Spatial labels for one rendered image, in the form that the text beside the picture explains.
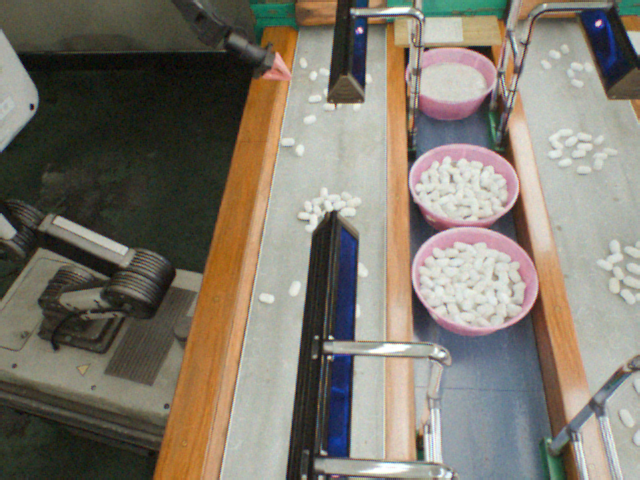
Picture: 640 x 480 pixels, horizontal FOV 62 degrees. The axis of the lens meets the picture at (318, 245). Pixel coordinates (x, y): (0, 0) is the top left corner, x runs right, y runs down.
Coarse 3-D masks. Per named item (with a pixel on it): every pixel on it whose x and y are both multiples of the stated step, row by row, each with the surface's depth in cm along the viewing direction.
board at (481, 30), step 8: (480, 16) 174; (488, 16) 173; (400, 24) 175; (464, 24) 172; (472, 24) 171; (480, 24) 171; (488, 24) 171; (496, 24) 170; (400, 32) 172; (464, 32) 169; (472, 32) 169; (480, 32) 168; (488, 32) 168; (496, 32) 168; (400, 40) 169; (408, 40) 169; (464, 40) 166; (472, 40) 166; (480, 40) 166; (488, 40) 165; (496, 40) 165
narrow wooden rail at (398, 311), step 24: (408, 192) 132; (408, 216) 128; (408, 240) 123; (408, 264) 119; (408, 288) 115; (408, 312) 112; (408, 336) 109; (408, 360) 105; (408, 384) 102; (408, 408) 100; (408, 432) 97; (408, 456) 94
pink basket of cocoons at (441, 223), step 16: (464, 144) 140; (432, 160) 141; (480, 160) 140; (496, 160) 137; (416, 176) 138; (512, 176) 133; (512, 192) 131; (432, 224) 135; (448, 224) 129; (464, 224) 126; (480, 224) 127
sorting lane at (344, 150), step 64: (320, 64) 171; (384, 64) 168; (320, 128) 153; (384, 128) 150; (384, 192) 136; (384, 256) 124; (256, 320) 116; (384, 320) 114; (256, 384) 108; (384, 384) 105; (256, 448) 100; (384, 448) 98
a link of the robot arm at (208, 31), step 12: (180, 0) 135; (192, 0) 135; (204, 0) 137; (180, 12) 137; (192, 12) 136; (204, 12) 135; (192, 24) 137; (204, 24) 137; (216, 24) 136; (204, 36) 138; (216, 36) 139
